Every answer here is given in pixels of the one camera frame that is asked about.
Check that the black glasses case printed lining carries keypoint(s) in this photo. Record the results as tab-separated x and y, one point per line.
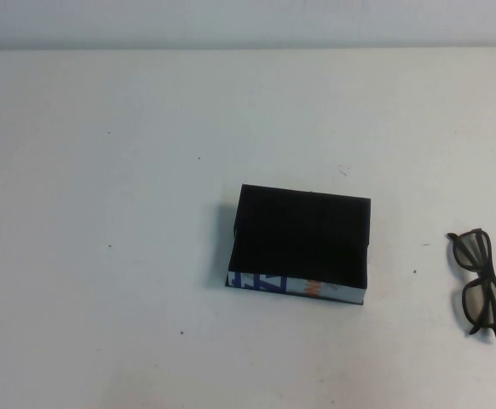
299	230

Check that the black frame glasses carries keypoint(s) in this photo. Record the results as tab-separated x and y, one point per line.
493	289

